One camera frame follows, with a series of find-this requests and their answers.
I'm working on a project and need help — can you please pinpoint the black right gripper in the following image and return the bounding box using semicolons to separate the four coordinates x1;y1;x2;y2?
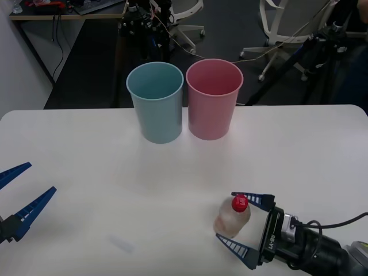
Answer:
215;191;306;271

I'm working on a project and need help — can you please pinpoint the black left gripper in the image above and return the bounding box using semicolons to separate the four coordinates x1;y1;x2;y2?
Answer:
0;162;58;245

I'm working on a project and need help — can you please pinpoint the clear bottle with red cap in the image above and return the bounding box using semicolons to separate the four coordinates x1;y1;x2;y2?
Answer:
213;194;252;239

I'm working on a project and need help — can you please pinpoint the pale blue plastic bin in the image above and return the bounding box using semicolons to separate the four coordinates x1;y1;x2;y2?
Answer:
125;61;185;144

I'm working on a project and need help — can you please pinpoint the red tool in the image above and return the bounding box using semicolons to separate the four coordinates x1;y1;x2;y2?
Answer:
24;0;64;9

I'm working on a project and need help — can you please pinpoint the black tripod with blue label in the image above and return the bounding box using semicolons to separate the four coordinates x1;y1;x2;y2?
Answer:
117;0;173;63

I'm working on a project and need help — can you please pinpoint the black laptop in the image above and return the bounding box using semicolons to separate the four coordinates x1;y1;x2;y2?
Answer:
73;0;125;16

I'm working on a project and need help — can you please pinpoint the white office chair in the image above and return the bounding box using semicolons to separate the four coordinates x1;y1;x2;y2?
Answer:
239;0;346;83
168;0;206;55

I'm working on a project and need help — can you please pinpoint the black hanging cable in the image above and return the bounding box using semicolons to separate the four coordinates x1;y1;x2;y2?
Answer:
51;14;65;85

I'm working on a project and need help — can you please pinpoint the wooden desk with black frame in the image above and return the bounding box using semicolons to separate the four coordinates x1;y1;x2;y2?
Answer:
8;0;128;85

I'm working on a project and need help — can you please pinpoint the orange cord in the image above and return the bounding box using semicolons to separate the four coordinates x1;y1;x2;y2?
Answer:
149;8;355;64

